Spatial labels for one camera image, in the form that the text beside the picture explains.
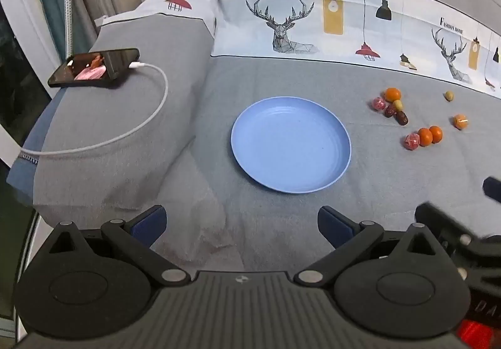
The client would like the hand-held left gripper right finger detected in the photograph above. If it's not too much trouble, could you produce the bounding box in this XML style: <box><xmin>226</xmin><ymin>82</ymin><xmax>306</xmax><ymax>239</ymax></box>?
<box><xmin>293</xmin><ymin>205</ymin><xmax>452</xmax><ymax>288</ymax></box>

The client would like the black smartphone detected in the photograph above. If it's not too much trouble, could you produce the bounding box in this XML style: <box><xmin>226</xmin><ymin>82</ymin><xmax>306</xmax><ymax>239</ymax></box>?
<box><xmin>47</xmin><ymin>48</ymin><xmax>141</xmax><ymax>89</ymax></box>

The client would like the grey printed bed sheet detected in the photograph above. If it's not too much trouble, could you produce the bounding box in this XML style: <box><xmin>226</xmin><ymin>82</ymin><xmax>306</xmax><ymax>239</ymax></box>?
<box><xmin>131</xmin><ymin>0</ymin><xmax>501</xmax><ymax>275</ymax></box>

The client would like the blue round plate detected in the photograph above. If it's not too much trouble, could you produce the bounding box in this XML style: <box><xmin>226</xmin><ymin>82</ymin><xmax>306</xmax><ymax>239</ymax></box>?
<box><xmin>230</xmin><ymin>96</ymin><xmax>352</xmax><ymax>194</ymax></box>

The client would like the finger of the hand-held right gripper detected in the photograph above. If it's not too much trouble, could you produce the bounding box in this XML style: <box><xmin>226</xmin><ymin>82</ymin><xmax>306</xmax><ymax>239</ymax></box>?
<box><xmin>483</xmin><ymin>176</ymin><xmax>501</xmax><ymax>203</ymax></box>

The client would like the grey printed pillow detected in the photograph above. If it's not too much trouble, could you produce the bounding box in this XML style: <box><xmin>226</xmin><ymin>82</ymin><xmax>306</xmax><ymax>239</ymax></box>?
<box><xmin>6</xmin><ymin>0</ymin><xmax>220</xmax><ymax>218</ymax></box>

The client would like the white charging cable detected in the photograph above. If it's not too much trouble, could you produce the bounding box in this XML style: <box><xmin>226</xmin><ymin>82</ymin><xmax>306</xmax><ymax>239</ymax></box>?
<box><xmin>18</xmin><ymin>61</ymin><xmax>169</xmax><ymax>157</ymax></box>

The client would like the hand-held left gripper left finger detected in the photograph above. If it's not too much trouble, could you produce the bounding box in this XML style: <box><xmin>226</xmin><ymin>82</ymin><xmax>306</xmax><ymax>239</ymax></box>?
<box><xmin>47</xmin><ymin>205</ymin><xmax>192</xmax><ymax>288</ymax></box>

